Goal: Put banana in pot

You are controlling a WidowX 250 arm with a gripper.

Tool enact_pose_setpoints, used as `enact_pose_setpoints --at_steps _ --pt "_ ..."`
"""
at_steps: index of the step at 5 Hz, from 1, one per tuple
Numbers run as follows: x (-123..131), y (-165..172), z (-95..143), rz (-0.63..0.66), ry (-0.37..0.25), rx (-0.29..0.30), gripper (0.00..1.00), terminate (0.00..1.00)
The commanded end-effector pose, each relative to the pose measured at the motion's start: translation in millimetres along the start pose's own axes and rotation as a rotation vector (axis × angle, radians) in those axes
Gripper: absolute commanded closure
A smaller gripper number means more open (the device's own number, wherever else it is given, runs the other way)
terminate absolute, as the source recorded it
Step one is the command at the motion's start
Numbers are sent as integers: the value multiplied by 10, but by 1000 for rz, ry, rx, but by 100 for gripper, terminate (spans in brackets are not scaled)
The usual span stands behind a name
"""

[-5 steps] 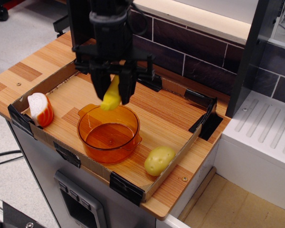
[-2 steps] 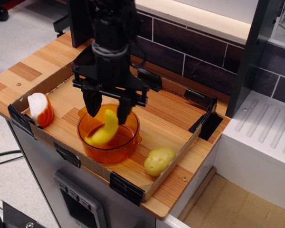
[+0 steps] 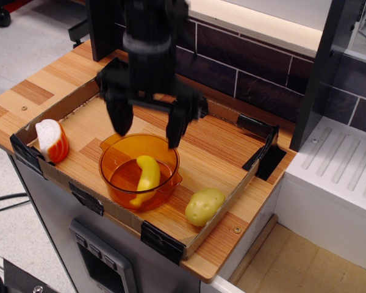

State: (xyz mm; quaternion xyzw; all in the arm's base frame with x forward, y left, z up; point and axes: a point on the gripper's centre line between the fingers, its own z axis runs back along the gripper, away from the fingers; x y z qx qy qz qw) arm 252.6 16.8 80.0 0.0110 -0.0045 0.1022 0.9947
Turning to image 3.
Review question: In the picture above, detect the yellow toy banana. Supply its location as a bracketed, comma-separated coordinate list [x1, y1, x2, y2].
[130, 155, 161, 208]

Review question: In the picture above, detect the grey toy oven front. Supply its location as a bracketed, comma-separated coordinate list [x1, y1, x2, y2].
[69, 220, 138, 293]

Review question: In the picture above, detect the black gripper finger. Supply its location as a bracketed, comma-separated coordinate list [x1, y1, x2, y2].
[166, 103, 191, 149]
[106, 96, 134, 136]

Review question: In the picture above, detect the dark wooden right post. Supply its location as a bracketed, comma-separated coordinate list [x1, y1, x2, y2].
[290, 0, 364, 151]

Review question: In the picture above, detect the dark wooden left post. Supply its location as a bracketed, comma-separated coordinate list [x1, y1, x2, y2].
[85, 0, 126, 61]

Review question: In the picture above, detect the orange transparent plastic pot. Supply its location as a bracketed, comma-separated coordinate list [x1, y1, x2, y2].
[99, 133, 182, 211]

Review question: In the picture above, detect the black cable on floor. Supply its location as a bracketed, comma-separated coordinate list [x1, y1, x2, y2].
[0, 192, 30, 214]

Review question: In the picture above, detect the dark wooden post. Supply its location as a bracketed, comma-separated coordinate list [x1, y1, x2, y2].
[85, 0, 126, 61]
[290, 0, 364, 151]

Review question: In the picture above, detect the white orange toy sushi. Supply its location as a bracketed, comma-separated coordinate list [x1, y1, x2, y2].
[35, 119, 69, 164]

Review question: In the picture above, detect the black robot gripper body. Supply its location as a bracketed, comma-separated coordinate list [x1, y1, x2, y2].
[97, 55, 207, 120]

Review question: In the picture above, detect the black caster wheel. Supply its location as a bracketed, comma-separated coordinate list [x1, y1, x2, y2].
[0, 7, 11, 27]

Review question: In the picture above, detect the yellow toy potato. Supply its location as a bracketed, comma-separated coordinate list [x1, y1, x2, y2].
[185, 188, 225, 226]

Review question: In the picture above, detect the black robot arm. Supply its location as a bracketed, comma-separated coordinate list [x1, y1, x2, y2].
[97, 1, 206, 149]

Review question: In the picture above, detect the white toy sink drainboard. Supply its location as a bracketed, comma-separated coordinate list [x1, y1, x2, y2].
[275, 117, 366, 269]

